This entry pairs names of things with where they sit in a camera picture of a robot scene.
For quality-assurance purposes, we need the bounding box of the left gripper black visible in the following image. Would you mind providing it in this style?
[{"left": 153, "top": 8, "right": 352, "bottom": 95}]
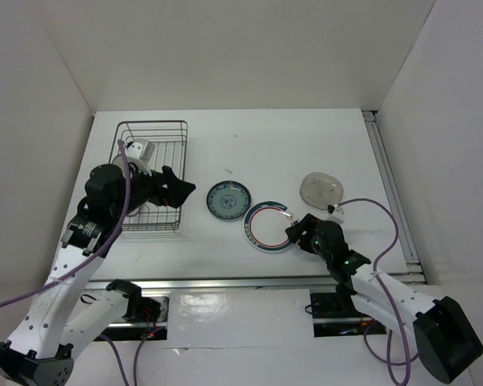
[{"left": 111, "top": 159, "right": 195, "bottom": 219}]

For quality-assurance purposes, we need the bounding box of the white plate red green rim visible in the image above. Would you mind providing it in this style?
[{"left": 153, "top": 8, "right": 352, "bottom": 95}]
[{"left": 243, "top": 201, "right": 295, "bottom": 253}]

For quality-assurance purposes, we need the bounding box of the clear glass plate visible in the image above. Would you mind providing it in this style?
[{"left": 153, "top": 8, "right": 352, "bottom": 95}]
[{"left": 299, "top": 172, "right": 344, "bottom": 210}]

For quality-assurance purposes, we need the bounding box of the blue patterned plate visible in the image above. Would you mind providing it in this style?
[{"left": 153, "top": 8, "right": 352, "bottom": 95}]
[{"left": 206, "top": 180, "right": 252, "bottom": 221}]

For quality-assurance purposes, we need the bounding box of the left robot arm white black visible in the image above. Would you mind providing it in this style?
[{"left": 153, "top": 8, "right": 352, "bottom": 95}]
[{"left": 0, "top": 164, "right": 196, "bottom": 385}]

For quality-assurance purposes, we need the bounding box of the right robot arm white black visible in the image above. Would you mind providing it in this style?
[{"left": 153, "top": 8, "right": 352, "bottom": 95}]
[{"left": 285, "top": 215, "right": 483, "bottom": 384}]

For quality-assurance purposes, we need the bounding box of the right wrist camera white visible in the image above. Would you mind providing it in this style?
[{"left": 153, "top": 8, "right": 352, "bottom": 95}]
[{"left": 326, "top": 204, "right": 345, "bottom": 225}]

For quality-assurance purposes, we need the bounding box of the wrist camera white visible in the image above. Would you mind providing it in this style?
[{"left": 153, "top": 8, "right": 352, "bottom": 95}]
[
  {"left": 326, "top": 204, "right": 345, "bottom": 225},
  {"left": 125, "top": 139, "right": 155, "bottom": 176}
]

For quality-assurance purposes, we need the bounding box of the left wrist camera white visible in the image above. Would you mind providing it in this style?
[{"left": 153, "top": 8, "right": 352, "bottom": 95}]
[{"left": 125, "top": 139, "right": 155, "bottom": 176}]

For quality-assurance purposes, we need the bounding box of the wire dish rack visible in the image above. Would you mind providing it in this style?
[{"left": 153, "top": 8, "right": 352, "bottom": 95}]
[{"left": 109, "top": 120, "right": 188, "bottom": 232}]

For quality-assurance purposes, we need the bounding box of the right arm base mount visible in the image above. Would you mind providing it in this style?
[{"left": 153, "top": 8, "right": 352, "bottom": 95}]
[{"left": 304, "top": 292, "right": 386, "bottom": 338}]

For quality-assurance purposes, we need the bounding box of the aluminium rail front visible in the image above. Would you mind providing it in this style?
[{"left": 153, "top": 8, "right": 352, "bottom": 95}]
[{"left": 80, "top": 273, "right": 427, "bottom": 291}]

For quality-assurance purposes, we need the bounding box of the aluminium rail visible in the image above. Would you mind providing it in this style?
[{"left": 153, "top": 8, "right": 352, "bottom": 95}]
[
  {"left": 80, "top": 273, "right": 427, "bottom": 291},
  {"left": 361, "top": 110, "right": 423, "bottom": 276}
]

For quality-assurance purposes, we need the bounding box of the aluminium rail right side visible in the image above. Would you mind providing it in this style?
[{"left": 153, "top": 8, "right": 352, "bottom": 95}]
[{"left": 361, "top": 110, "right": 423, "bottom": 276}]

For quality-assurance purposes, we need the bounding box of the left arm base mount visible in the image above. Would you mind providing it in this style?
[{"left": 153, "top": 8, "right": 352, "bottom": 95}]
[{"left": 95, "top": 296, "right": 170, "bottom": 343}]

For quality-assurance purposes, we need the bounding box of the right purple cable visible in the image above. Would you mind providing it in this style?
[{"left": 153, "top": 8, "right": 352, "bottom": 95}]
[{"left": 337, "top": 198, "right": 422, "bottom": 385}]

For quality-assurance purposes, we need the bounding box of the purple cable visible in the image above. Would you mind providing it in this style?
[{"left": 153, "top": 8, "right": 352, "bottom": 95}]
[
  {"left": 0, "top": 140, "right": 136, "bottom": 317},
  {"left": 337, "top": 198, "right": 422, "bottom": 385}
]

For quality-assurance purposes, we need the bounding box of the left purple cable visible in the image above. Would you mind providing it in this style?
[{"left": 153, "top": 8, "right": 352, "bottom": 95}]
[{"left": 0, "top": 140, "right": 136, "bottom": 317}]

